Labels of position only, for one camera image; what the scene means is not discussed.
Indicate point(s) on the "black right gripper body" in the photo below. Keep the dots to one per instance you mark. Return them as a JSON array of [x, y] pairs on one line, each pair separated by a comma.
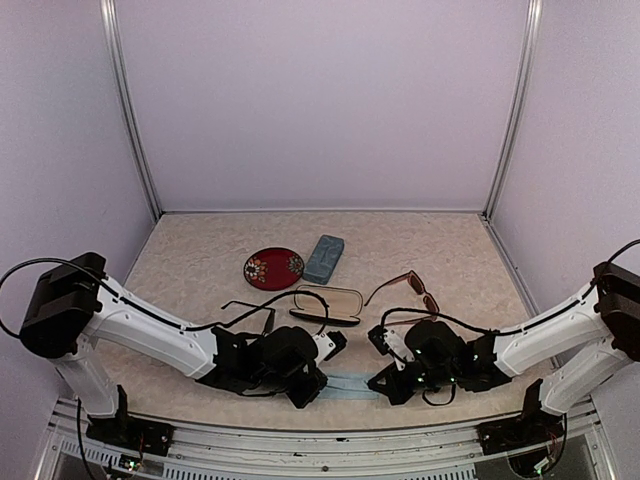
[[442, 376]]

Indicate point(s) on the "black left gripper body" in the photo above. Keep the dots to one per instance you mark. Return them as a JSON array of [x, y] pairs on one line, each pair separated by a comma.
[[270, 383]]

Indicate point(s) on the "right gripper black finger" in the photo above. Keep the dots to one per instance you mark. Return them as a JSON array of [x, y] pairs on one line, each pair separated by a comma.
[[397, 391], [382, 380]]

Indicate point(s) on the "light blue cleaning cloth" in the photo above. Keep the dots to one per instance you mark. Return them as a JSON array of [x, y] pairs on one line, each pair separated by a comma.
[[347, 386]]

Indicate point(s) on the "brown tinted sunglasses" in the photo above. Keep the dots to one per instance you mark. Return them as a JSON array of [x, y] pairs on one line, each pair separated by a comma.
[[418, 286]]

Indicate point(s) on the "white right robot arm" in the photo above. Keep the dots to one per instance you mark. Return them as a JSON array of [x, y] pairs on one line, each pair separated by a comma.
[[601, 320]]

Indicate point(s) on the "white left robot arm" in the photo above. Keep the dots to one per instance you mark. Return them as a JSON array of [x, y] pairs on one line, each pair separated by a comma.
[[76, 304]]

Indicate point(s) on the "red floral plate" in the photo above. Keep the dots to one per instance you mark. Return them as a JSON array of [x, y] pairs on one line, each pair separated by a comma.
[[273, 269]]

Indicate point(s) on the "blue-grey hard glasses case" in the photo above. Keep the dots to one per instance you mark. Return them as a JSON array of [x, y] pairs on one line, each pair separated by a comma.
[[323, 260]]

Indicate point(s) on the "black frame sunglasses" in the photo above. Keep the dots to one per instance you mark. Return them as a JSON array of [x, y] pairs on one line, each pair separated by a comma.
[[252, 309]]

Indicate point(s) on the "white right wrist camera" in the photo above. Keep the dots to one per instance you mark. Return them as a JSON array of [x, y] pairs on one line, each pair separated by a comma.
[[388, 342]]

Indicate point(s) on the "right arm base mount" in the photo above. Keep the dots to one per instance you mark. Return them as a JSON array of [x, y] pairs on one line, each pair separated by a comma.
[[530, 427]]

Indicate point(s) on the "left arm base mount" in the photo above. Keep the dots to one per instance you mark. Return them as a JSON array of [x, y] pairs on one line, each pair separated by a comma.
[[131, 432]]

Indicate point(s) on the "right metal corner post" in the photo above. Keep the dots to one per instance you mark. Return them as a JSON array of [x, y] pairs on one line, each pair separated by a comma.
[[516, 110]]

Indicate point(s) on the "metal corner post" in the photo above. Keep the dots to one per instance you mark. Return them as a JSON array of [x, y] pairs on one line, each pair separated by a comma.
[[516, 110], [109, 17]]

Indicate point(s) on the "left metal corner post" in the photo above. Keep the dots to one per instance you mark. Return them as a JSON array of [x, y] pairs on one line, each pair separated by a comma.
[[109, 17]]

